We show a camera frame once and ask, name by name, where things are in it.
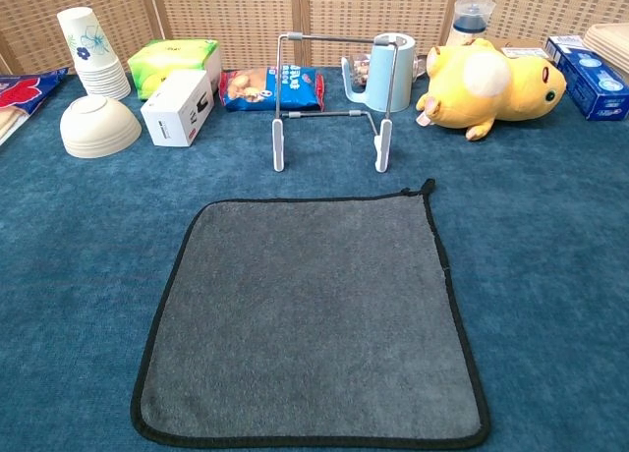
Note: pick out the light blue mug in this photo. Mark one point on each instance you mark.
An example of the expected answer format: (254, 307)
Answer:
(404, 78)

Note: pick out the upturned beige bowl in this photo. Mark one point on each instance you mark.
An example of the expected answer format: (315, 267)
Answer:
(98, 128)

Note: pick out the yellow plush toy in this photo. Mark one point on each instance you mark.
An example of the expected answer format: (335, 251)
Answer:
(472, 103)

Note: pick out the stack of paper cups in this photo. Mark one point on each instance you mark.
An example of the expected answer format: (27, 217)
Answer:
(91, 44)

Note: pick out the blue and white box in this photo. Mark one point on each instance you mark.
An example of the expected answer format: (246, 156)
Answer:
(594, 88)

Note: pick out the green tissue box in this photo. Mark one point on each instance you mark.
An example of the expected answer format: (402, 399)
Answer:
(167, 59)

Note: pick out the woven folding screen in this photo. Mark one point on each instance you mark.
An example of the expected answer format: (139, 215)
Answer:
(236, 15)

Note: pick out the white cardboard box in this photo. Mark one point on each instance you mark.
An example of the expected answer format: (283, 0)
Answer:
(172, 108)

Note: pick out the rubber gloves package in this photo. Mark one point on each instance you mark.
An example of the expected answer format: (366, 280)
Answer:
(19, 93)

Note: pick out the brown cardboard box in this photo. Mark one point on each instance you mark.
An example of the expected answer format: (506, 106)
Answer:
(521, 46)

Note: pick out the grey and blue cloth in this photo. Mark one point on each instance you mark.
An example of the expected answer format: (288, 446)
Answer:
(309, 314)

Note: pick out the jar with clear lid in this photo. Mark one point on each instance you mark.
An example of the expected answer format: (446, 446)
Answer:
(469, 27)

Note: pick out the beige lidded food container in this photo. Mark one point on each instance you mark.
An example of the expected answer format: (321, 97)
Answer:
(614, 39)

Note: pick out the blue biscuit bag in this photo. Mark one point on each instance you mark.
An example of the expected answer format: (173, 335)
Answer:
(250, 88)

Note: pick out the blue table cloth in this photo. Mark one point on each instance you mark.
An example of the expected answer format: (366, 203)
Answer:
(74, 275)

